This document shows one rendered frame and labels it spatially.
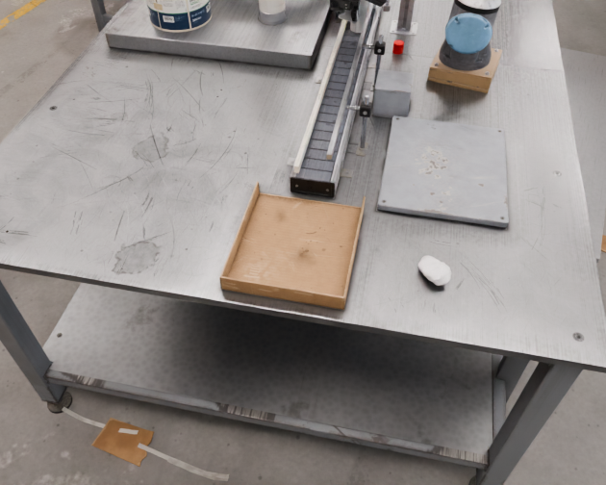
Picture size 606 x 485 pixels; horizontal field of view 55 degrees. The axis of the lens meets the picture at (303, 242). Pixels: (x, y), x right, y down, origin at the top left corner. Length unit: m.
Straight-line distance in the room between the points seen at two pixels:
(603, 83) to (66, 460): 2.00
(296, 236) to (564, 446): 1.19
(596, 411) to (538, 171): 0.94
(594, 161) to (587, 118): 0.19
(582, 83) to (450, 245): 0.83
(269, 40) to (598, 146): 1.00
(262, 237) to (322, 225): 0.14
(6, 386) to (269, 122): 1.29
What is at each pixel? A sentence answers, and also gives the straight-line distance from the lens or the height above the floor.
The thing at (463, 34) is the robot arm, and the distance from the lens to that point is 1.64.
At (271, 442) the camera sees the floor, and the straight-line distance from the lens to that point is 1.96.
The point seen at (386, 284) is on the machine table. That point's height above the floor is 0.83.
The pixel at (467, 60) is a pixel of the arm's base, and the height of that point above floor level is 0.91.
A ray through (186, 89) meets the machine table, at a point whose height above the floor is 0.83.
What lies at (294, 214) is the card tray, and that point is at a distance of 1.37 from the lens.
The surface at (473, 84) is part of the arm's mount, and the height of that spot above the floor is 0.85.
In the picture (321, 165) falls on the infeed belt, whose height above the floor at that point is 0.88.
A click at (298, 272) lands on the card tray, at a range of 1.25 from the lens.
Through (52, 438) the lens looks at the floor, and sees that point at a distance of 2.12.
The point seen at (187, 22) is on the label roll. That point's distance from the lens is 1.99.
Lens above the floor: 1.80
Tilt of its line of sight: 48 degrees down
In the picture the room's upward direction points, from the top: straight up
